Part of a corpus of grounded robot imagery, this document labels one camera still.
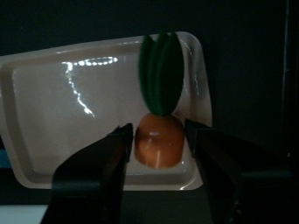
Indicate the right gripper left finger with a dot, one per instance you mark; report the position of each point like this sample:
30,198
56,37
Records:
94,175

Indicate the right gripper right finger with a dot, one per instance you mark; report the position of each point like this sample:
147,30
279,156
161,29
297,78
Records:
241,180

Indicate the orange toy carrot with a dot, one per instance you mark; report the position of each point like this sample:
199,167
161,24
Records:
159,140

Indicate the beige rectangular plastic plate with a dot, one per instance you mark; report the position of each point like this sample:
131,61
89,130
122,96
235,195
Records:
58,116

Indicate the blue tape piece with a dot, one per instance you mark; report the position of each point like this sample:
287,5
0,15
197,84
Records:
4,159

